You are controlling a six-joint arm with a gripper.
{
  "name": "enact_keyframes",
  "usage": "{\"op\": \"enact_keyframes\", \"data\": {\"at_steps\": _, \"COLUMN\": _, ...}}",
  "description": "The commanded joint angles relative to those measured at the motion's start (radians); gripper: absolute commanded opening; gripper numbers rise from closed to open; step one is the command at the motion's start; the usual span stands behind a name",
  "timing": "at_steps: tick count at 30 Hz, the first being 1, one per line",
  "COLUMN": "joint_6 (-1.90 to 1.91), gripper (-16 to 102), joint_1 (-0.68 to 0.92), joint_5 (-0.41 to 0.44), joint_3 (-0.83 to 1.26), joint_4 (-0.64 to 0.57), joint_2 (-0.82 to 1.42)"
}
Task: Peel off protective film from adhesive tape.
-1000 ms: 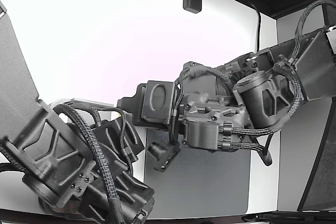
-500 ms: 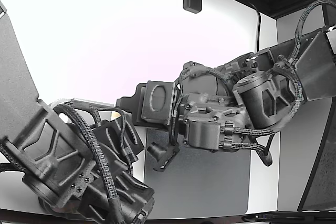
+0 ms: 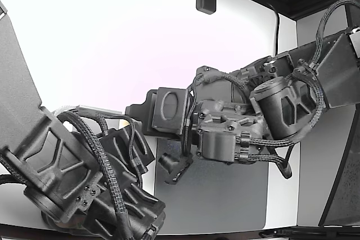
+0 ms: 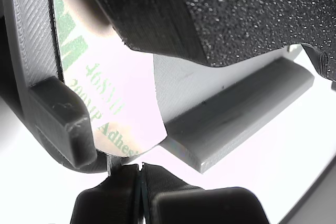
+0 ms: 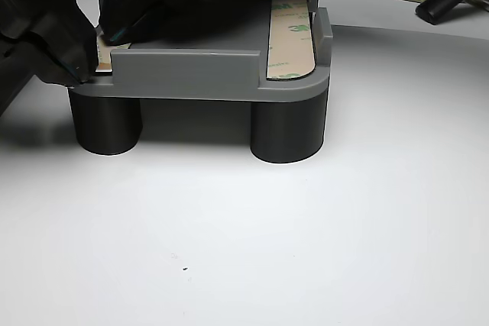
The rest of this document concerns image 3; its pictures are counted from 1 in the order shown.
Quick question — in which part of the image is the grey mat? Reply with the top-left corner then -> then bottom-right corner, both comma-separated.
154,135 -> 268,230

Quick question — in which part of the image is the braided black cable bundle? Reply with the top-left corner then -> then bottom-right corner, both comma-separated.
237,67 -> 327,167

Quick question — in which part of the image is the thick braided black cable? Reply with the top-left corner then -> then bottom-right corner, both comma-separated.
56,110 -> 136,240

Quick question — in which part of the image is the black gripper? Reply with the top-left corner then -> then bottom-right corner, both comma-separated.
84,123 -> 167,238
125,87 -> 271,165

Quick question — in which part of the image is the thin braided black cable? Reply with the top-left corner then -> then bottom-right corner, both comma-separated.
94,112 -> 112,137

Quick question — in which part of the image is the smooth black wall cable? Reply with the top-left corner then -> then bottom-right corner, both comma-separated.
265,2 -> 281,57

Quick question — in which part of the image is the braided black cable loop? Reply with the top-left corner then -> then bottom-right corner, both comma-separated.
310,0 -> 360,69

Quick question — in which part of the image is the short braided black cable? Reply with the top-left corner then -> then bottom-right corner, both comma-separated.
193,71 -> 250,89

